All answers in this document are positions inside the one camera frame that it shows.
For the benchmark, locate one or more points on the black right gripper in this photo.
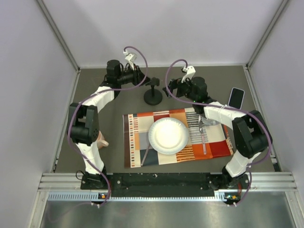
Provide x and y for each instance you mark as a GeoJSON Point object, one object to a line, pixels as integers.
{"type": "Point", "coordinates": [176, 84]}

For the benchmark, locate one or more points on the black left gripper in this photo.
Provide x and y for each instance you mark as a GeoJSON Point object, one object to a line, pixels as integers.
{"type": "Point", "coordinates": [139, 78]}

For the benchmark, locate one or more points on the black phone stand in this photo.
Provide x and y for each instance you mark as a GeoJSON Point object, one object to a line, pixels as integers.
{"type": "Point", "coordinates": [153, 96]}

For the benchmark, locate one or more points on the phone with lilac case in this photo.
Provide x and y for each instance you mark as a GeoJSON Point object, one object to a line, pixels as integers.
{"type": "Point", "coordinates": [236, 98]}

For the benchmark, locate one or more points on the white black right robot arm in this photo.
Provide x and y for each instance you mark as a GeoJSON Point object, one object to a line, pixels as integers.
{"type": "Point", "coordinates": [250, 132]}

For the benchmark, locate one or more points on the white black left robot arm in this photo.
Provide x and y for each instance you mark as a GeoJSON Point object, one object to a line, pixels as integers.
{"type": "Point", "coordinates": [83, 122]}

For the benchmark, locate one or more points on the white ceramic plate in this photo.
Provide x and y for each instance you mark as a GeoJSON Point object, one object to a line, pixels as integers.
{"type": "Point", "coordinates": [168, 136]}

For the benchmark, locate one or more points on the blue grey mug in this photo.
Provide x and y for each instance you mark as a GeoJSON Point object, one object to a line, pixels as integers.
{"type": "Point", "coordinates": [208, 122]}

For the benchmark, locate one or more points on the colourful patterned placemat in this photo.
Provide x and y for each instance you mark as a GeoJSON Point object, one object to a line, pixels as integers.
{"type": "Point", "coordinates": [136, 128]}

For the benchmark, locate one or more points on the pink ceramic mug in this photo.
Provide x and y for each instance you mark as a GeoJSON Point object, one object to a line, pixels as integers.
{"type": "Point", "coordinates": [101, 142]}

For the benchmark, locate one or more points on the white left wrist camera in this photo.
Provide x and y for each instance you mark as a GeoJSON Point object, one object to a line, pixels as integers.
{"type": "Point", "coordinates": [130, 58]}

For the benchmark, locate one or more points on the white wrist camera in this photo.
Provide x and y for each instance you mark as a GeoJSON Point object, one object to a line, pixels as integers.
{"type": "Point", "coordinates": [130, 58]}
{"type": "Point", "coordinates": [189, 72]}

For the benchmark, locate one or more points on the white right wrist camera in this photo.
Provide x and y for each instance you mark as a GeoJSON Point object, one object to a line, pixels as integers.
{"type": "Point", "coordinates": [189, 72]}

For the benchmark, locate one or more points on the pink handled fork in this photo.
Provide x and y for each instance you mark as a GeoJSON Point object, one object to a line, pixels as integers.
{"type": "Point", "coordinates": [202, 135]}

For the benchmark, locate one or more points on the pink handled knife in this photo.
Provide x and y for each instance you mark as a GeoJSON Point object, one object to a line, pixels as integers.
{"type": "Point", "coordinates": [145, 155]}

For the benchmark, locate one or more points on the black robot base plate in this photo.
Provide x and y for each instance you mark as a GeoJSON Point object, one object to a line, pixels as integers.
{"type": "Point", "coordinates": [162, 182]}

